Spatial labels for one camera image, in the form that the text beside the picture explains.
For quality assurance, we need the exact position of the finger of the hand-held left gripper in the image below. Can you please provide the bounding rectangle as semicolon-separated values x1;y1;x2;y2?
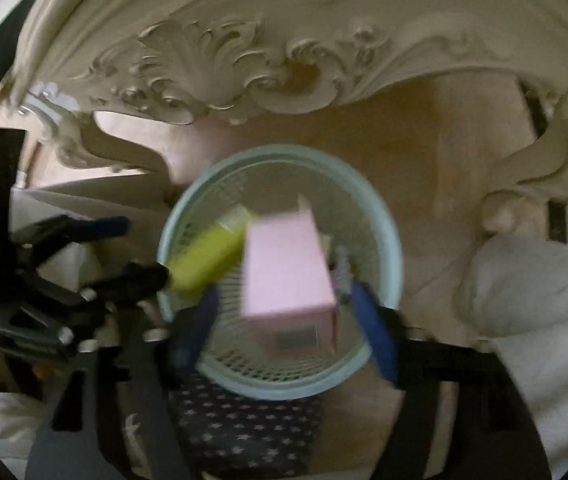
14;216;130;261
0;262;169;357

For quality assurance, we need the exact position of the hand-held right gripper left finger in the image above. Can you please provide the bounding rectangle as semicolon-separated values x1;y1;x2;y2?
26;285;221;480

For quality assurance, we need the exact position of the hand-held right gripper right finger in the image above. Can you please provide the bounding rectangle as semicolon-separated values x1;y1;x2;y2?
351;282;552;480

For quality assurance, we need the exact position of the yellow-green tube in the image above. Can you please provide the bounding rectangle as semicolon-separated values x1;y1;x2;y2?
165;210;255;293

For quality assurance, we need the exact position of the pink box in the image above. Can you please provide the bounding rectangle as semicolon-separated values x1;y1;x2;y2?
240;195;339;356

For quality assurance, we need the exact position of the pale green mesh wastebasket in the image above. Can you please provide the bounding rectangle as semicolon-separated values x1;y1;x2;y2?
156;144;403;401

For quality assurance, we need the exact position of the small grey item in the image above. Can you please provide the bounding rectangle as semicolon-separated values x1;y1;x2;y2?
331;250;353;306

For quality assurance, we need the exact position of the dark star-patterned cloth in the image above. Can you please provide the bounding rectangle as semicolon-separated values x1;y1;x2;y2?
176;375;325;478

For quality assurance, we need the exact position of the white carved coffee table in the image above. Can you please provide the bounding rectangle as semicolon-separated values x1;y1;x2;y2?
0;0;568;236

